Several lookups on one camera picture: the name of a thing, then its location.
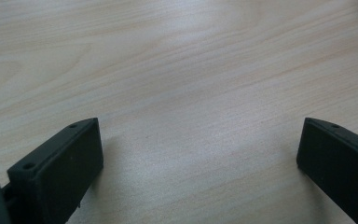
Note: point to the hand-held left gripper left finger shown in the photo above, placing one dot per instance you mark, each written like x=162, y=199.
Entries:
x=59, y=168

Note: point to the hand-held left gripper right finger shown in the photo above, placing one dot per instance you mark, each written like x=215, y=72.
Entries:
x=338, y=168

